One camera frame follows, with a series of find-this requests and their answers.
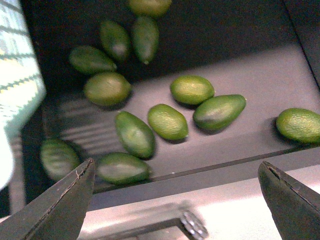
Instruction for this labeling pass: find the black fruit display shelf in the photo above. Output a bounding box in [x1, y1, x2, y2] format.
[22, 0, 320, 195]

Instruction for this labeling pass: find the green avocado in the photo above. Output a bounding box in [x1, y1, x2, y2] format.
[128, 0, 172, 18]
[169, 75, 215, 105]
[96, 152, 151, 185]
[99, 20, 131, 63]
[147, 104, 189, 141]
[192, 94, 247, 132]
[83, 72, 132, 107]
[275, 108, 320, 144]
[68, 45, 117, 75]
[131, 16, 160, 65]
[40, 138, 81, 182]
[115, 111, 156, 159]

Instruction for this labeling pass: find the light blue plastic basket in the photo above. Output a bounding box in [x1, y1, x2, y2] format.
[0, 0, 46, 189]

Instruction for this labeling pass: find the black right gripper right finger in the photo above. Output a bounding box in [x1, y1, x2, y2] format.
[257, 161, 320, 240]

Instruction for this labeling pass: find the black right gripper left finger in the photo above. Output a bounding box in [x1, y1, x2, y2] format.
[0, 158, 96, 240]

